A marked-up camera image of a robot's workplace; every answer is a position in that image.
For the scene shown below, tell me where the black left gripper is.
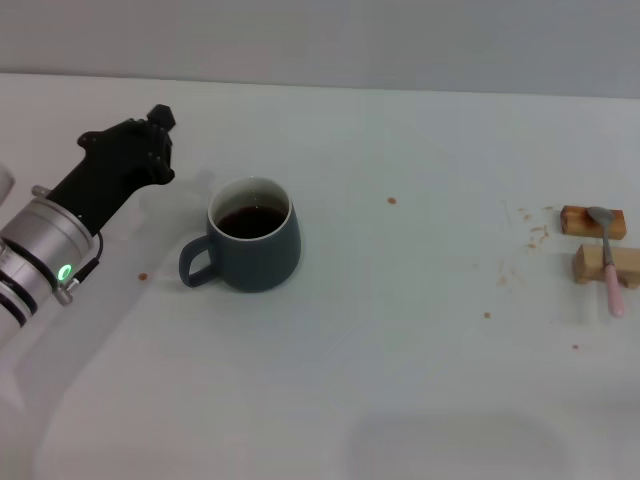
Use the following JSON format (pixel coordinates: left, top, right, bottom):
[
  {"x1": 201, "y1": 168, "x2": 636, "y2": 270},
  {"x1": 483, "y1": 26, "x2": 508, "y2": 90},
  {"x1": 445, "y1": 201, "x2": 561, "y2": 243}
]
[{"x1": 47, "y1": 103, "x2": 177, "y2": 236}]

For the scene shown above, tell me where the grey ceramic cup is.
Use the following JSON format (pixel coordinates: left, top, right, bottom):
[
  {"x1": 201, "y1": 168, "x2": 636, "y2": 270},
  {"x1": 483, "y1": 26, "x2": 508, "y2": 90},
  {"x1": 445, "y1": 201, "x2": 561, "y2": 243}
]
[{"x1": 178, "y1": 176, "x2": 303, "y2": 294}]

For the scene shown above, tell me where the pink handled metal spoon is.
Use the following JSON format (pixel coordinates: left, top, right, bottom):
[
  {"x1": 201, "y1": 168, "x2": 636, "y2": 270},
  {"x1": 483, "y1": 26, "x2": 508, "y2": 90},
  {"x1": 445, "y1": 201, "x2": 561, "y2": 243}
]
[{"x1": 585, "y1": 205, "x2": 626, "y2": 319}]

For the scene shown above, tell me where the dark coffee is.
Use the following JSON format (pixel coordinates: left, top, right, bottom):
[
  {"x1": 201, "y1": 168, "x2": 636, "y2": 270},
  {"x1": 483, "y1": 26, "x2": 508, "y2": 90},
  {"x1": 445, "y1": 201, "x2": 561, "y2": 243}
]
[{"x1": 217, "y1": 205, "x2": 287, "y2": 240}]

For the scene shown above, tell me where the stained rectangular wooden block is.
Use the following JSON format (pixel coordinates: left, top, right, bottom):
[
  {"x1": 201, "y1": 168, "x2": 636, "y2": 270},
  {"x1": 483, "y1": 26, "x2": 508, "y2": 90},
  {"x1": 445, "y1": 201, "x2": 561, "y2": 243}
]
[{"x1": 559, "y1": 204, "x2": 627, "y2": 241}]

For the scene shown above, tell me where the light notched wooden block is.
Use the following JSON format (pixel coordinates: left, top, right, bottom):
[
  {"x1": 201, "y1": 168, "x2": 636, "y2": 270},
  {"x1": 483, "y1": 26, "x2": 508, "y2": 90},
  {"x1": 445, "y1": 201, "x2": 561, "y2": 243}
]
[{"x1": 572, "y1": 243, "x2": 640, "y2": 290}]

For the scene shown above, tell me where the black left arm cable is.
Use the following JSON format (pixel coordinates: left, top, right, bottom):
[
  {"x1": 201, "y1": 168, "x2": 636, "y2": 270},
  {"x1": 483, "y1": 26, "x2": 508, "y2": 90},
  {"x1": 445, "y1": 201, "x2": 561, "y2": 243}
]
[{"x1": 53, "y1": 230, "x2": 105, "y2": 306}]

